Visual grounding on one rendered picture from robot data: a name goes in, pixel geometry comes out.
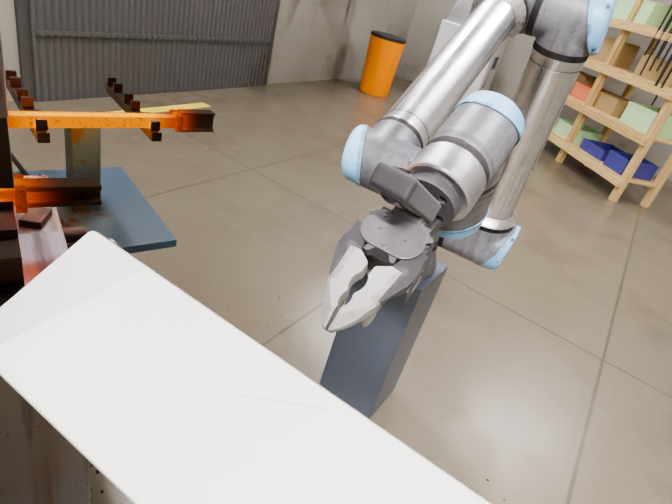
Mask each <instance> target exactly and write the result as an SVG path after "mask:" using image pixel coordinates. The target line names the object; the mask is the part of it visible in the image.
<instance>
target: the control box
mask: <svg viewBox="0 0 672 504"><path fill-rule="evenodd" d="M0 376H1V377H2V378H3V379H4V380H5V381H7V382H8V383H9V384H10V385H11V386H12V387H13V388H14V389H15V390H16V391H17V392H18V393H19V394H20V395H21V396H22V397H23V398H24V399H25V400H26V401H27V402H28V403H29V404H30V405H31V406H33V407H34V408H35V409H36V410H37V411H38V412H39V413H40V414H41V415H42V416H43V417H44V418H45V419H46V420H47V421H48V422H49V423H50V424H51V425H52V426H53V427H54V428H55V429H56V430H57V431H59V432H60V433H61V434H62V435H63V436H64V437H65V438H66V439H67V440H68V441H69V442H70V443H71V444H72V445H73V446H74V447H75V448H76V449H77V450H78V451H79V452H80V453H81V454H82V455H84V456H85V457H86V458H87V459H88V460H89V461H90V462H91V463H92V464H93V465H94V466H95V467H96V468H97V469H98V470H99V471H100V472H101V473H102V474H103V475H104V476H105V477H106V478H107V479H108V480H110V481H111V482H112V483H113V484H114V485H115V486H116V487H117V488H118V489H119V490H120V491H121V492H122V493H123V494H124V495H125V496H126V497H127V498H128V499H129V500H130V501H131V502H132V503H133V504H493V503H491V502H490V501H488V500H487V499H486V498H484V497H483V496H481V495H480V494H478V493H477V492H475V491H474V490H472V489H471V488H470V487H468V486H467V485H465V484H464V483H462V482H461V481H459V480H458V479H456V478H455V477H454V476H452V475H451V474H449V473H448V472H446V471H445V470H443V469H442V468H440V467H439V466H438V465H436V464H435V463H433V462H432V461H430V460H429V459H427V458H426V457H424V456H423V455H422V454H420V453H419V452H417V451H416V450H414V449H413V448H411V447H410V446H408V445H407V444H406V443H404V442H403V441H401V440H400V439H398V438H397V437H395V436H394V435H392V434H391V433H390V432H388V431H387V430H385V429H384V428H382V427H381V426H379V425H378V424H377V423H375V422H374V421H372V420H371V419H369V418H368V417H366V416H365V415H363V414H362V413H361V412H359V411H358V410H356V409H355V408H353V407H352V406H350V405H349V404H347V403H346V402H345V401H343V400H342V399H340V398H339V397H337V396H336V395H334V394H333V393H331V392H330V391H329V390H327V389H326V388H324V387H323V386H321V385H320V384H318V383H317V382H315V381H314V380H313V379H311V378H310V377H308V376H307V375H305V374H304V373H302V372H301V371H299V370H298V369H297V368H295V367H294V366H292V365H291V364H289V363H288V362H286V361H285V360H283V359H282V358H281V357H279V356H278V355H276V354H275V353H273V352H272V351H270V350H269V349H267V348H266V347H265V346H263V345H262V344H260V343H259V342H257V341H256V340H254V339H253V338H251V337H250V336H249V335H247V334H246V333H244V332H243V331H241V330H240V329H238V328H237V327H236V326H234V325H233V324H231V323H230V322H228V321H227V320H225V319H224V318H222V317H221V316H220V315H218V314H217V313H215V312H214V311H212V310H211V309H209V308H208V307H206V306H205V305H204V304H202V303H201V302H199V301H198V300H196V299H195V298H193V297H192V296H190V295H189V294H188V293H186V292H185V291H183V290H182V289H180V288H179V287H177V286H176V285H174V284H173V283H172V282H170V281H169V280H167V279H166V278H164V277H163V276H161V275H160V274H158V273H157V272H156V271H154V270H153V269H151V268H150V267H148V266H147V265H145V264H144V263H142V262H141V261H140V260H138V259H137V258H135V257H134V256H132V255H131V254H129V253H128V252H126V251H125V250H124V249H122V248H121V247H119V246H118V244H117V243H116V242H115V241H114V240H113V239H112V238H110V237H109V238H106V237H105V236H103V235H101V234H100V233H98V232H95V231H91V232H88V233H87V234H86V235H84V236H83V237H82V238H81V239H80V240H79V241H77V242H76V243H75V244H74V245H73V246H72V247H70V248H69V249H68V250H67V251H66V252H65V253H63V254H62V255H61V256H60V257H59V258H58V259H56V260H55V261H54V262H53V263H52V264H51V265H49V266H48V267H47V268H46V269H45V270H43V271H42V272H41V273H40V274H39V275H38V276H36V277H35V278H34V279H33V280H32V281H31V282H29V283H28V284H27V285H26V286H25V287H24V288H22V289H21V290H20V291H19V292H18V293H17V294H15V295H14V296H13V297H12V298H11V299H10V300H8V301H7V302H6V303H5V304H4V305H2V306H1V307H0Z"/></svg>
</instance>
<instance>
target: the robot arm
mask: <svg viewBox="0 0 672 504"><path fill-rule="evenodd" d="M616 1H617V0H473V3H472V6H471V11H470V16H469V17H468V18H467V19H466V20H465V21H464V23H463V24H462V25H461V26H460V27H459V28H458V30H457V31H456V32H455V33H454V34H453V36H452V37H451V38H450V39H449V40H448V41H447V43H446V44H445V45H444V46H443V47H442V49H441V50H440V51H439V52H438V53H437V54H436V56H435V57H434V58H433V59H432V60H431V62H430V63H429V64H428V65H427V66H426V67H425V69H424V70H423V71H422V72H421V73H420V75H419V76H418V77H417V78H416V79H415V80H414V82H413V83H412V84H411V85H410V86H409V88H408V89H407V90H406V91H405V92H404V93H403V95H402V96H401V97H400V98H399V99H398V101H397V102H396V103H395V104H394V105H393V106H392V108H391V109H390V110H389V111H388V112H387V114H386V115H385V116H384V117H382V118H381V119H380V120H379V121H378V122H377V123H376V124H375V125H374V127H373V128H370V127H369V126H368V125H359V126H357V127H356V128H355V129H354V130H353V131H352V133H351V135H350V136H349V138H348V141H347V143H346V146H345V148H344V152H343V156H342V163H341V164H342V167H341V169H342V173H343V176H344V177H345V178H346V179H347V180H349V181H351V182H353V183H355V184H357V186H359V187H364V188H366V189H368V190H370V191H372V192H375V193H377V194H379V195H381V197H382V198H383V199H384V200H385V201H386V202H387V203H389V204H392V205H399V206H400V207H398V206H395V207H394V208H393V209H389V208H387V207H385V206H383V207H382V209H380V210H371V211H370V216H368V217H367V218H366V219H365V220H364V221H363V222H361V221H359V220H356V222H355V224H354V225H353V227H352V228H351V229H349V230H348V231H347V232H346V233H345V234H344V235H343V236H342V237H341V238H340V240H339V242H338V243H337V246H336V248H335V252H334V255H333V259H332V263H331V267H330V270H329V276H328V280H327V284H326V289H325V293H324V298H323V304H322V323H323V329H325V330H327V331H328V332H330V333H333V332H337V331H340V330H344V329H346V328H349V327H351V326H353V325H355V324H357V323H360V325H361V326H362V327H367V326H368V325H369V324H370V323H371V322H372V320H373V319H374V318H375V316H376V313H377V311H378V310H379V309H380V308H381V307H382V306H383V305H384V304H385V303H386V302H387V300H389V299H391V298H393V297H399V296H400V295H401V294H403V293H405V296H404V301H405V302H407V300H408V299H409V297H410V296H411V294H412V293H413V292H414V290H415V289H416V287H417V286H418V284H419V283H420V281H421V280H422V279H424V278H428V277H430V276H432V275H433V273H434V271H435V269H436V250H437V247H438V246H439V247H441V248H443V249H445V250H447V251H449V252H452V253H454V254H456V255H458V256H460V257H462V258H464V259H466V260H469V261H471V262H473V263H475V264H477V265H478V266H482V267H485V268H487V269H490V270H494V269H496V268H498V266H499V265H500V264H501V262H502V261H503V259H504V258H505V256H506V254H507V253H508V251H509V249H510V248H511V246H512V244H513V242H514V241H515V239H516V238H517V236H518V234H519V232H520V230H521V227H520V226H519V225H518V224H516V222H517V214H516V212H515V210H514V209H515V207H516V205H517V203H518V201H519V199H520V196H521V194H522V192H523V190H524V188H525V186H526V184H527V182H528V180H529V178H530V175H531V173H532V171H533V169H534V167H535V165H536V163H537V161H538V159H539V157H540V155H541V152H542V150H543V148H544V146H545V144H546V142H547V140H548V138H549V136H550V134H551V131H552V129H553V127H554V125H555V123H556V121H557V119H558V117H559V115H560V113H561V111H562V108H563V106H564V104H565V102H566V100H567V98H568V96H569V94H570V92H571V90H572V87H573V85H574V83H575V81H576V79H577V77H578V75H579V73H580V71H581V69H582V67H583V64H584V63H585V62H586V61H587V59H588V57H589V55H590V56H593V55H597V54H598V53H599V51H600V48H601V46H602V44H603V41H604V38H605V36H606V33H607V30H608V28H609V25H610V22H611V19H612V16H613V13H614V9H615V6H616ZM517 34H526V35H529V36H532V37H535V41H534V43H533V46H532V52H531V54H530V57H529V59H528V62H527V64H526V67H525V70H524V72H523V75H522V77H521V80H520V82H519V85H518V87H517V90H516V92H515V95H514V97H513V100H512V101H511V100H510V99H509V98H507V97H506V96H504V95H501V94H500V93H496V92H493V91H477V92H474V93H472V94H470V95H468V96H467V97H466V98H465V99H464V100H463V101H462V102H460V103H458V102H459V101H460V100H461V98H462V97H463V96H464V94H465V93H466V92H467V90H468V89H469V88H470V86H471V85H472V84H473V82H474V81H475V79H476V78H477V77H478V75H479V74H480V73H481V71H482V70H483V69H484V67H485V66H486V65H487V63H488V62H489V60H490V59H491V58H492V56H493V55H494V54H495V52H496V51H497V50H498V48H499V47H500V46H501V44H502V43H503V42H505V41H508V40H510V39H512V38H514V37H515V36H516V35H517ZM454 108H455V109H454ZM453 109H454V111H453ZM452 111H453V113H452V114H451V115H450V113H451V112H452ZM449 115H450V116H449ZM448 116H449V117H448ZM447 117H448V119H447ZM446 119H447V120H446ZM445 120H446V121H445ZM444 121H445V122H444ZM443 123H444V124H443ZM442 124H443V125H442ZM362 278H364V279H366V280H368V281H367V283H366V285H365V286H364V287H363V288H362V289H361V290H359V291H357V292H355V293H354V294H353V297H352V299H351V301H350V302H349V303H348V304H347V305H345V306H343V304H344V302H345V301H346V299H347V298H348V296H349V290H350V288H351V286H352V285H353V284H354V283H355V282H356V281H358V280H360V279H362ZM342 306H343V307H342Z"/></svg>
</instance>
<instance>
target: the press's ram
mask: <svg viewBox="0 0 672 504"><path fill-rule="evenodd" d="M8 115H9V111H8V101H7V91H6V81H5V72H4V62H3V52H2V42H1V32H0V118H7V117H8Z"/></svg>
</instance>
